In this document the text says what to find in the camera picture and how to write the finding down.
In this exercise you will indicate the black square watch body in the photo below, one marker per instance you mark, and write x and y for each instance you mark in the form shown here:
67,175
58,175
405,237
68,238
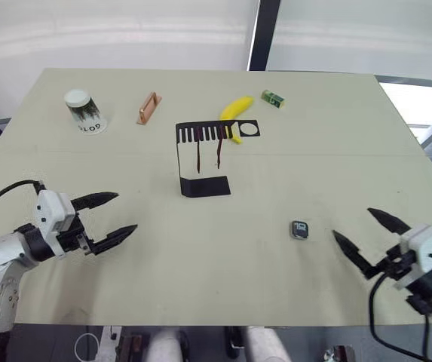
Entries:
299,230

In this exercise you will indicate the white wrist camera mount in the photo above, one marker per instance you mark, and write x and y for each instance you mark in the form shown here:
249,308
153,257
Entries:
428,245
51,211

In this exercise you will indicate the white cylinder under table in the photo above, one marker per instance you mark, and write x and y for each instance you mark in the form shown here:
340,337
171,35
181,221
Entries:
164,347
264,345

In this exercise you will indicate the dark window pillar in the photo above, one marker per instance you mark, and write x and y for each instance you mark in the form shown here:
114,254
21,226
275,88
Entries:
262,34

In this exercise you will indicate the yellow banana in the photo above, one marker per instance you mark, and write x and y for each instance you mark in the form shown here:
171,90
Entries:
236,107

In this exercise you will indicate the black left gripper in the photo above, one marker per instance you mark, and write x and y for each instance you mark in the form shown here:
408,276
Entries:
73,241

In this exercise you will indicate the small green carton box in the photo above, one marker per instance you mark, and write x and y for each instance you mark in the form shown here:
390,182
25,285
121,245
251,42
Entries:
273,99

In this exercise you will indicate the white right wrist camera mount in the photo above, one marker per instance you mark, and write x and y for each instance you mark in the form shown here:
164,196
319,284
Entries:
428,245

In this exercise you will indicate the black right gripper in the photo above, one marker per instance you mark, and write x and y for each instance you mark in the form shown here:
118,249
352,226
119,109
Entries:
394,264

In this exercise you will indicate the white printed paper cup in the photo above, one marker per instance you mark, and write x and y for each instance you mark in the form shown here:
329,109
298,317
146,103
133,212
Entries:
85,113

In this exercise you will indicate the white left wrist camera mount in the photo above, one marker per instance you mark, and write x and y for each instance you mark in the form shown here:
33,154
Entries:
51,211

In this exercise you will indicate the black slotted watch stand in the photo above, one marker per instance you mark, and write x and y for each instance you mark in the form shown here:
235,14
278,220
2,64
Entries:
206,186

